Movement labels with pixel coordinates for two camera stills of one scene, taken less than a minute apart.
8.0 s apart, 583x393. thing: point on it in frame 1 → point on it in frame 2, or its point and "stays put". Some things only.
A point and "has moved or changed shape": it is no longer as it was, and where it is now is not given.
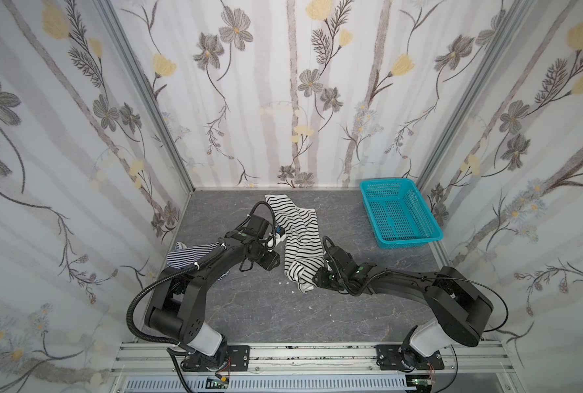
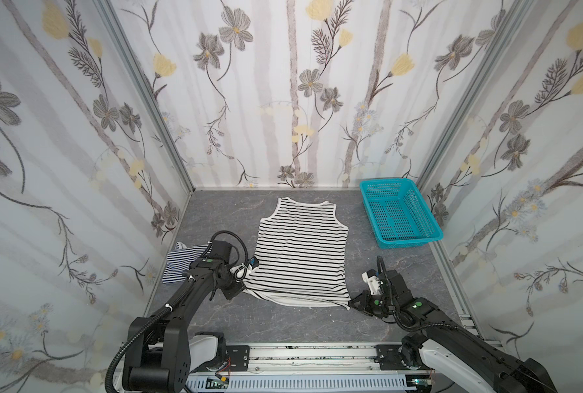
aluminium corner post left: x=114 y=18 stays put
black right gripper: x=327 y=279 → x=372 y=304
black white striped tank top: x=304 y=248 has moved or changed shape
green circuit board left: x=221 y=383 stays put
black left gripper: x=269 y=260 → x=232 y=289
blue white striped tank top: x=183 y=256 stays put
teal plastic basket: x=399 y=214 stays put
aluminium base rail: x=319 y=357 stays put
